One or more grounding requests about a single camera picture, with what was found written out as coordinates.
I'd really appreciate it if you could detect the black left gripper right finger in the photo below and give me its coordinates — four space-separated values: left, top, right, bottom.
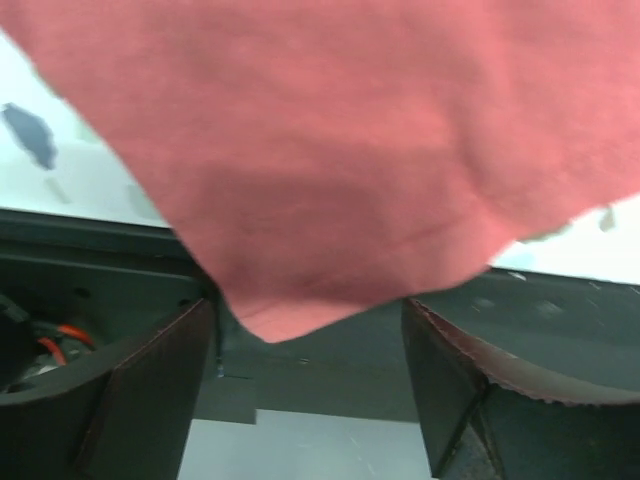
402 299 639 479

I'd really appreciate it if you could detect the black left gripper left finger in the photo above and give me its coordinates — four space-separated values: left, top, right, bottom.
1 300 215 480

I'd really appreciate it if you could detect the dusty red t-shirt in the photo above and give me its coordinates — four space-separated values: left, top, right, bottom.
1 1 639 343

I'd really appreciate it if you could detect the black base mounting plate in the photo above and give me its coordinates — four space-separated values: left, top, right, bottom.
1 210 639 422

